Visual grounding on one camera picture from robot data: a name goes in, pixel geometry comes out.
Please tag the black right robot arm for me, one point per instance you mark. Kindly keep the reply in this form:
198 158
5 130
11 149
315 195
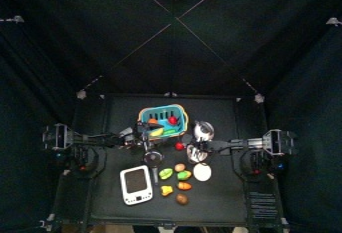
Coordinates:
248 142

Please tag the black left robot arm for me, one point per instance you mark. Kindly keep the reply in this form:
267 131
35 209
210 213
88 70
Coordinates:
88 139

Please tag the teal basket with orange rim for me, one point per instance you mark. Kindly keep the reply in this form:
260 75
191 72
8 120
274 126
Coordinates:
178 111

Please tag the shiny silver metal cup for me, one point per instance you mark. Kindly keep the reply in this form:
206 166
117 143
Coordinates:
196 156

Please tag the orange toy fruit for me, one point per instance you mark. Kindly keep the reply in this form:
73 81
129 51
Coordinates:
152 121

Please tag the small red toy ball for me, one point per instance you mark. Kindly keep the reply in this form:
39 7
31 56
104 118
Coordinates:
179 146

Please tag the yellow toy banana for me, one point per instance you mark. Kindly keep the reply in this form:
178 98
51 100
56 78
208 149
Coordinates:
156 132

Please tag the small black toy pan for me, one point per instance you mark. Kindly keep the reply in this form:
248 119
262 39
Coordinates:
152 158

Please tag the shiny silver metal bowl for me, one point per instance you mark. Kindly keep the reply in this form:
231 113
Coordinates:
203 130

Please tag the small brown toy egg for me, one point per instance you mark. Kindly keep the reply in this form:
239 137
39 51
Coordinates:
179 167

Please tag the white egg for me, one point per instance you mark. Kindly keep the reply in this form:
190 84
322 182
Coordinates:
202 172

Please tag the red toy tomato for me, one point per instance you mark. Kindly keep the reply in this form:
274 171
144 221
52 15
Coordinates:
172 120

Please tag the green yellow toy pepper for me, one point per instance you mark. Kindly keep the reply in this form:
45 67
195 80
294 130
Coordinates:
183 175

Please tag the green toy leaf vegetable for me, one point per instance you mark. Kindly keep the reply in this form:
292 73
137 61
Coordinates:
165 173

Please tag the orange toy carrot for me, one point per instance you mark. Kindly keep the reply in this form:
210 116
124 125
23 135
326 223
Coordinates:
184 186

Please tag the white toy tablet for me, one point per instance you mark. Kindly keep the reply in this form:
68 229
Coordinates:
136 184

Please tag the yellow toy fruit piece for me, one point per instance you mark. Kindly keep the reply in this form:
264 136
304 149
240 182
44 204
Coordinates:
165 190

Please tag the brown toy potato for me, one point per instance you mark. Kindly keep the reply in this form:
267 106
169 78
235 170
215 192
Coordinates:
182 198

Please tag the white text label sticker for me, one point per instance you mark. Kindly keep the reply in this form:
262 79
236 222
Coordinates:
262 204

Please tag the metal frame bracket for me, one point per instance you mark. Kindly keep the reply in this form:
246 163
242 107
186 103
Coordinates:
16 19
332 21
80 94
259 98
169 94

